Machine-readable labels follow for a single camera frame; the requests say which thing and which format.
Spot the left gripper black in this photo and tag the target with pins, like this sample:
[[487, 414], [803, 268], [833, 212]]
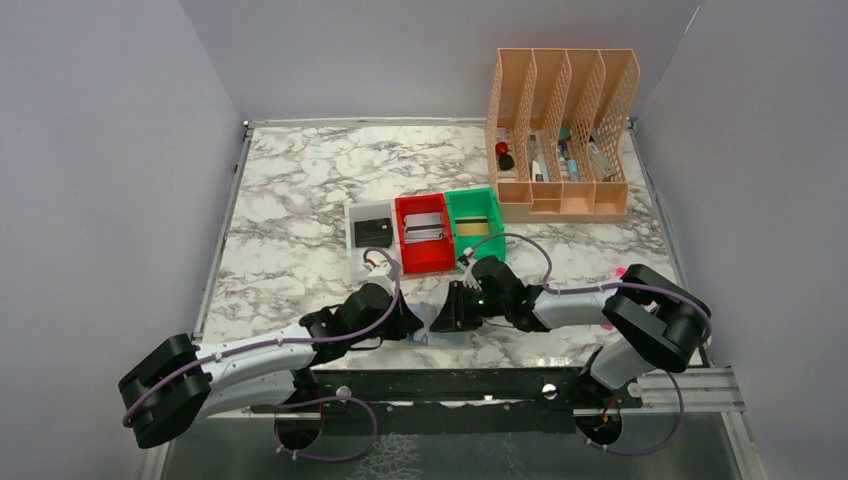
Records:
[[407, 321]]

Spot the white plastic bin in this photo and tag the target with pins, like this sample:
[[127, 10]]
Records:
[[364, 211]]

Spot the black credit card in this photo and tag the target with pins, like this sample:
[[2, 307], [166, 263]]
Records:
[[376, 232]]

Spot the pink highlighter marker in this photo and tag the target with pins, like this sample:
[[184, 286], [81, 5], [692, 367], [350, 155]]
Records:
[[618, 274]]

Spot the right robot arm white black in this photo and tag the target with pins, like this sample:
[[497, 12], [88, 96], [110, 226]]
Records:
[[660, 324]]

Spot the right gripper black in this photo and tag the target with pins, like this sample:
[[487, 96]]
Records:
[[452, 309]]

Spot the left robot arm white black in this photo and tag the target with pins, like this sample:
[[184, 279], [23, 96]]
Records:
[[180, 381]]

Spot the silver credit card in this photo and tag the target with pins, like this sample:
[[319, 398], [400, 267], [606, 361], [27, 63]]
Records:
[[423, 227]]

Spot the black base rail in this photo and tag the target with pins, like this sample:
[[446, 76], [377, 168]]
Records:
[[442, 401]]

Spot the red plastic bin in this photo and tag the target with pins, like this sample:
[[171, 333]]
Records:
[[425, 257]]

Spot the orange mesh file organizer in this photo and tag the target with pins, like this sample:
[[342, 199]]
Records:
[[552, 133]]

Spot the red black item in organizer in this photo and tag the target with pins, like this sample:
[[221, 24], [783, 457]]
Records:
[[504, 158]]

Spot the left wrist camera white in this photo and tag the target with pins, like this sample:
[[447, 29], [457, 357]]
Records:
[[383, 275]]

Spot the stationery items in organizer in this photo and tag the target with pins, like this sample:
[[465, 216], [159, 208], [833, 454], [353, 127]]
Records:
[[601, 166]]

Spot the gold credit card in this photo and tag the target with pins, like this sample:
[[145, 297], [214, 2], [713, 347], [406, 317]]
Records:
[[472, 226]]

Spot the green plastic bin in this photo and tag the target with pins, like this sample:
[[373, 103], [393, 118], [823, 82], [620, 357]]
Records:
[[473, 215]]

